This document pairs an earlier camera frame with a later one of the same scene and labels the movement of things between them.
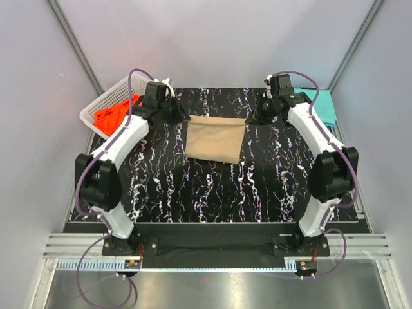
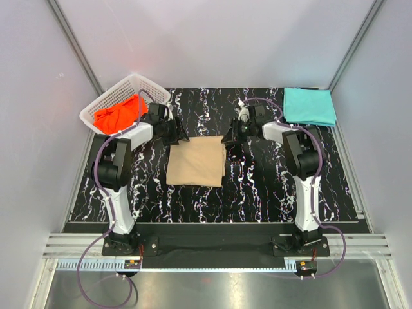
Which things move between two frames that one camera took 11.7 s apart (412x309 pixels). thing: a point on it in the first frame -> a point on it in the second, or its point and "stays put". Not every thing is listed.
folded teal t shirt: x=324 y=103 stays put
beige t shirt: x=215 y=138 -> x=201 y=161
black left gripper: x=179 y=111 -> x=177 y=132
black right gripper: x=258 y=115 -> x=233 y=132
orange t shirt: x=107 y=119 stays put
